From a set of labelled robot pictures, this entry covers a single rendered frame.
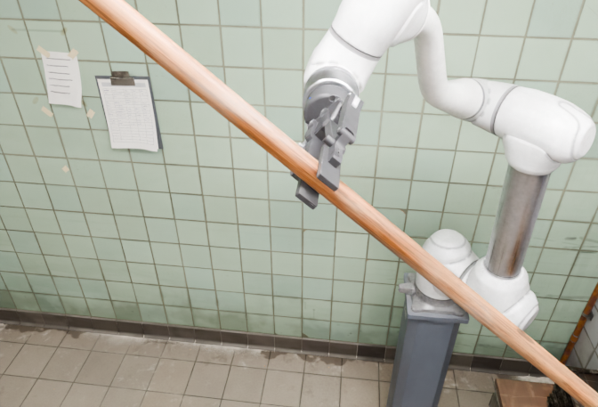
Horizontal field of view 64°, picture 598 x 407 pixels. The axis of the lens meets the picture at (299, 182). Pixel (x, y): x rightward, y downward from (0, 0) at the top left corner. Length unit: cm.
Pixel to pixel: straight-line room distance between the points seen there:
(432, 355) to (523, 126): 101
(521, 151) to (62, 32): 167
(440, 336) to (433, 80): 105
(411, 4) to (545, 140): 53
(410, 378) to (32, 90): 192
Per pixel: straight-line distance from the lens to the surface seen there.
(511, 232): 141
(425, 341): 187
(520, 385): 222
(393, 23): 80
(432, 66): 102
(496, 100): 126
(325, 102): 73
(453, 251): 161
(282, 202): 217
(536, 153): 123
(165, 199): 232
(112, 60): 207
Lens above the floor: 228
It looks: 34 degrees down
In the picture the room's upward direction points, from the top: straight up
